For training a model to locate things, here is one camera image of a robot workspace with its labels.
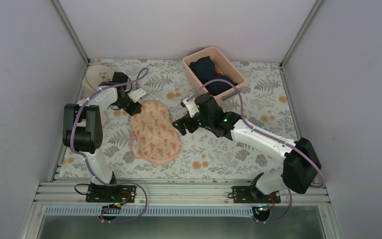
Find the floral peach mesh laundry bag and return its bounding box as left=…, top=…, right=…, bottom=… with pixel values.
left=130, top=101, right=182, bottom=166

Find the navy blue bra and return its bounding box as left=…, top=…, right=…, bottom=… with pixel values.
left=189, top=56, right=238, bottom=96

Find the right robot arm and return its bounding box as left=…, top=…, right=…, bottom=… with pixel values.
left=172, top=93, right=321, bottom=203

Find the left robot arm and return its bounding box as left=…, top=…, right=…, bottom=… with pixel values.
left=62, top=72, right=142, bottom=202

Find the white pink-trimmed mesh laundry bag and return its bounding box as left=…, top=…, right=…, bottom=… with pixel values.
left=100, top=111, right=107, bottom=127

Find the beige round mesh laundry bag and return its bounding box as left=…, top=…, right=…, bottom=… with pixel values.
left=82, top=65, right=114, bottom=97

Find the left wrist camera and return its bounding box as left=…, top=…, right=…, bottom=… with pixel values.
left=128, top=89, right=147, bottom=103

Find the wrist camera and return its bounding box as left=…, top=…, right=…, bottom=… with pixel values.
left=128, top=89, right=147, bottom=103
left=181, top=97, right=199, bottom=118

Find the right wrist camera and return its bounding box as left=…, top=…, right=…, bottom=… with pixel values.
left=181, top=97, right=199, bottom=118

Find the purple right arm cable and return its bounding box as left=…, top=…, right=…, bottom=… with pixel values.
left=186, top=78, right=326, bottom=225

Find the aluminium frame post left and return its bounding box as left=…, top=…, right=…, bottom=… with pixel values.
left=50, top=0, right=90, bottom=65

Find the aluminium frame post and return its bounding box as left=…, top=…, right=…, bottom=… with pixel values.
left=280, top=0, right=324, bottom=70
left=50, top=0, right=90, bottom=65

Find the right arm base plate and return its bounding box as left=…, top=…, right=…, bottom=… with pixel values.
left=227, top=186, right=281, bottom=204

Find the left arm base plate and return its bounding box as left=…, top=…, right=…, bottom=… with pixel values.
left=85, top=184, right=137, bottom=203

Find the aluminium frame post right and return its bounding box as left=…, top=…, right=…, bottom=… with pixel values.
left=280, top=0, right=324, bottom=70

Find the aluminium front rail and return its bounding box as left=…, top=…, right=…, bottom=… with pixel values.
left=33, top=179, right=331, bottom=206

